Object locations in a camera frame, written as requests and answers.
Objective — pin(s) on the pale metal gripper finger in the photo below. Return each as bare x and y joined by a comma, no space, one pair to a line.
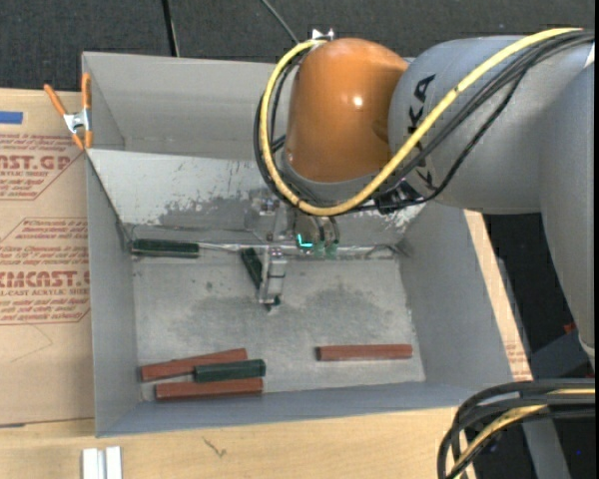
264,282
278,277

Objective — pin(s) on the dark green block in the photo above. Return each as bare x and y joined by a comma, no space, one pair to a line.
252,267
229,370
166,248

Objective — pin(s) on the grey metal bin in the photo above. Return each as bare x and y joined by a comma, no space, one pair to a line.
189,312

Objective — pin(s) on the red-brown flat block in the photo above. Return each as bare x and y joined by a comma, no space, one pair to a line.
208,389
179,366
364,352

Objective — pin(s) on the brown cardboard board, red print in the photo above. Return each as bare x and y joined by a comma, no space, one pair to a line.
35,247

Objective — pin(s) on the black cylinder on white bracket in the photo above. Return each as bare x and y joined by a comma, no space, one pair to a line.
399,200

